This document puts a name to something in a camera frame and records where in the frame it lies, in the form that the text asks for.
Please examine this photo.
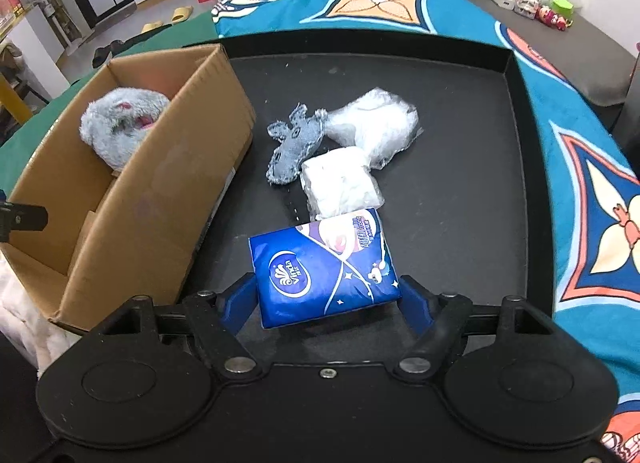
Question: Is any blue tissue pack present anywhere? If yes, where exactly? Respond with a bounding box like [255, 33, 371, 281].
[248, 209, 400, 329]

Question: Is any brown cardboard box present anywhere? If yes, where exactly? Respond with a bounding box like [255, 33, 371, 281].
[2, 44, 256, 331]

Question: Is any grey plush mouse toy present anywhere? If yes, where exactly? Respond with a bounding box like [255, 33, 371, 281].
[79, 87, 170, 172]

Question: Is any black shallow tray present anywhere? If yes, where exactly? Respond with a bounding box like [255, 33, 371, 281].
[169, 28, 556, 367]

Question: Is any cream white fleece blanket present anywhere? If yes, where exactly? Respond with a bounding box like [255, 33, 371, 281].
[0, 256, 80, 377]

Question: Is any white tissue pack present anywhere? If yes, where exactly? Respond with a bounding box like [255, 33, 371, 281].
[299, 147, 385, 220]

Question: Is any black slipper left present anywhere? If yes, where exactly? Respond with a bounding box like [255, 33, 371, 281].
[91, 45, 113, 69]

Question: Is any black slipper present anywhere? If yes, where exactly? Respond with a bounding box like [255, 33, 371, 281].
[110, 40, 129, 56]
[91, 45, 113, 69]

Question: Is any blue patterned bedsheet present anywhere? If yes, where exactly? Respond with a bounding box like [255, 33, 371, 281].
[212, 0, 639, 462]

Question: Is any black slipper right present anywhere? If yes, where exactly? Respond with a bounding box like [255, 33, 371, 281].
[110, 40, 129, 56]

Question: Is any grey denim plush toy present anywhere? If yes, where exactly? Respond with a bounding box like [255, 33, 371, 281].
[266, 104, 328, 185]

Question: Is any yellow slipper left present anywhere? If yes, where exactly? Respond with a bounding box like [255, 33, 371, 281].
[141, 21, 163, 34]

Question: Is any yellow slipper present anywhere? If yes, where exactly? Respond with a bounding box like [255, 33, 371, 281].
[171, 6, 193, 24]
[141, 21, 163, 34]

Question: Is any yellow slipper right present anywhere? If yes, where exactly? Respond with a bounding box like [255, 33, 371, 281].
[171, 6, 193, 24]

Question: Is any grey bench mat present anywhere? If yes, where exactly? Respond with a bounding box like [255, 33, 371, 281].
[469, 0, 634, 108]

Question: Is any small red toy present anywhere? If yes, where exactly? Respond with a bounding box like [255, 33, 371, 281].
[536, 5, 573, 31]

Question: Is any green lidded cup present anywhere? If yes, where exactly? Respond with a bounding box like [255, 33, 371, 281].
[550, 0, 575, 20]

